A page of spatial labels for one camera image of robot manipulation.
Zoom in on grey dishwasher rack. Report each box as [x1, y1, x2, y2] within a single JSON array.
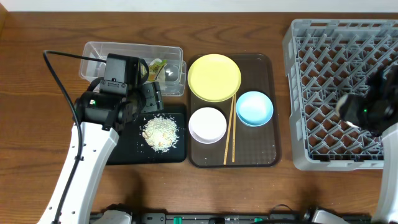
[[282, 19, 397, 171]]

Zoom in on wooden chopstick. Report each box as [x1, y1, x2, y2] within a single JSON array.
[[231, 94, 236, 162], [223, 95, 235, 166]]

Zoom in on black waste tray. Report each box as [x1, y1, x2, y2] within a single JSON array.
[[106, 105, 187, 166]]

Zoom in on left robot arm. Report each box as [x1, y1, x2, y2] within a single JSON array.
[[39, 50, 164, 223]]

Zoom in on clear plastic wrapper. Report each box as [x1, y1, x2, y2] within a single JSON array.
[[149, 58, 169, 91]]

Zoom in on green snack wrapper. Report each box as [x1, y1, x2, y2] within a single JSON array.
[[147, 58, 168, 82]]

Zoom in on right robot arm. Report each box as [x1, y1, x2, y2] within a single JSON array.
[[335, 65, 397, 223]]

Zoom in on brown serving tray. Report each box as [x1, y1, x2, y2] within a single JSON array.
[[188, 54, 282, 168]]

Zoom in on yellow plate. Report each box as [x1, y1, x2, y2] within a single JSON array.
[[187, 54, 242, 103]]

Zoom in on rice food scraps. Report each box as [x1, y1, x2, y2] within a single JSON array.
[[141, 116, 179, 153]]

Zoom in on clear plastic bin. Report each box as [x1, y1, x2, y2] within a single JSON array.
[[83, 42, 186, 96]]

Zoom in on pink bowl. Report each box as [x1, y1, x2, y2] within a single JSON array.
[[188, 107, 227, 144]]

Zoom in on light blue bowl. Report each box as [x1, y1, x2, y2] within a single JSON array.
[[236, 91, 274, 127]]

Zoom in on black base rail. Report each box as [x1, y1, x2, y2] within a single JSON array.
[[88, 204, 373, 224]]

